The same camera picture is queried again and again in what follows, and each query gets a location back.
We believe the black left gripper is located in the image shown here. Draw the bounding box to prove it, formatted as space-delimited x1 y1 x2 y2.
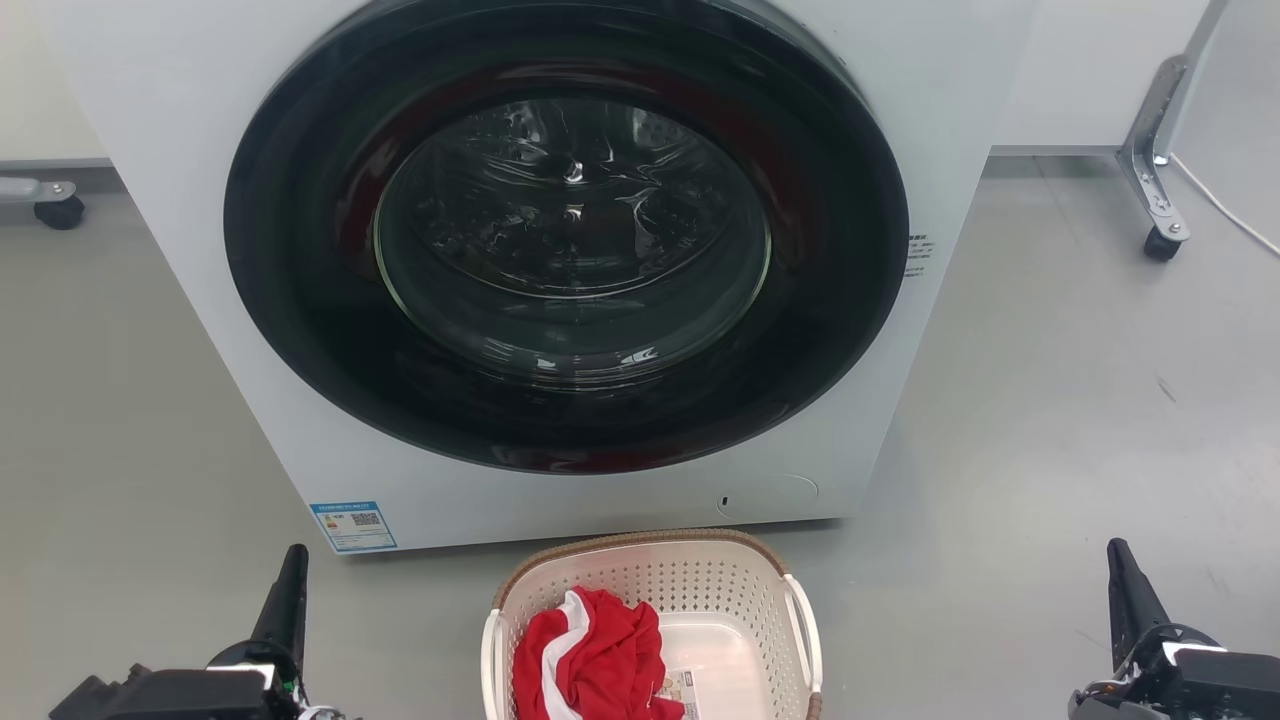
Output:
120 543 310 720

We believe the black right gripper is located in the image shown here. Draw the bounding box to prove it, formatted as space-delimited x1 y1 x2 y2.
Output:
1068 537 1280 720

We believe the white perforated laundry basket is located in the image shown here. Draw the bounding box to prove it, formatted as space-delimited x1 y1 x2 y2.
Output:
480 528 825 720

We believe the blue energy label sticker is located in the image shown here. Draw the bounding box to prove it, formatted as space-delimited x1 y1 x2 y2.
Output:
308 500 399 555

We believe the red and white garment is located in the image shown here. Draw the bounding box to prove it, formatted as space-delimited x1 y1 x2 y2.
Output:
512 586 687 720

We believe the round black glass washer door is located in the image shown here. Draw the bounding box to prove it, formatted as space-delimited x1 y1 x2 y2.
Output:
223 0 911 476

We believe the white front-load washing machine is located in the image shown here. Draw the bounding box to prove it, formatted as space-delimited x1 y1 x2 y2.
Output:
35 0 1041 557

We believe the white floor cable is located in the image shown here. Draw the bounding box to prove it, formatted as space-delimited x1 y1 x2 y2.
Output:
1170 152 1280 259

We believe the silver frame leg with caster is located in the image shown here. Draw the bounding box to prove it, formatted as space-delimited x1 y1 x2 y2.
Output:
1115 0 1233 264

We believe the grey frame foot with caster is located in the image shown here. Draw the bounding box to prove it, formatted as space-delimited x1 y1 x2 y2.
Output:
0 176 87 232

